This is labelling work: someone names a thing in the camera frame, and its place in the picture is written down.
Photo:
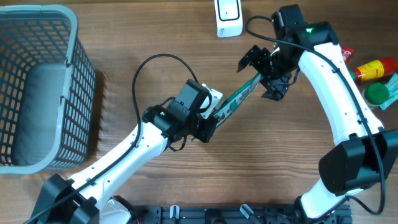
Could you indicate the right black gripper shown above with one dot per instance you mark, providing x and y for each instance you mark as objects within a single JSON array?
[{"x": 277, "y": 88}]

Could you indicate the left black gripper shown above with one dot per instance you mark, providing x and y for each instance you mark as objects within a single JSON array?
[{"x": 206, "y": 134}]

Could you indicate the green 3M gloves packet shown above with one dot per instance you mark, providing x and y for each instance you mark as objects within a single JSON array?
[{"x": 230, "y": 105}]

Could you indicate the red coffee stick sachet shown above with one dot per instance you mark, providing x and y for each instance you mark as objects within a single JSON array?
[{"x": 347, "y": 53}]

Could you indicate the green lid jar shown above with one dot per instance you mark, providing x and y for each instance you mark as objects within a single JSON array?
[{"x": 376, "y": 94}]

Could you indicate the red sauce bottle green cap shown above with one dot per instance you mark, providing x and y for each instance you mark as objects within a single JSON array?
[{"x": 376, "y": 69}]

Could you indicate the light teal tissue pack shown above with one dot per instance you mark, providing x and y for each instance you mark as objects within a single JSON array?
[{"x": 392, "y": 86}]

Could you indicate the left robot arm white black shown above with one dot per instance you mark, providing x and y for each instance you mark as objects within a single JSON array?
[{"x": 86, "y": 197}]

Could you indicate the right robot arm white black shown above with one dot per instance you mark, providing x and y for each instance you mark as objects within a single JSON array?
[{"x": 364, "y": 151}]

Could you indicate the white barcode scanner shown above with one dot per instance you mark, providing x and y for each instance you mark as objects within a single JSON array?
[{"x": 229, "y": 18}]

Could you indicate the grey plastic mesh basket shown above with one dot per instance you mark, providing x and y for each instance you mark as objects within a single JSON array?
[{"x": 47, "y": 90}]

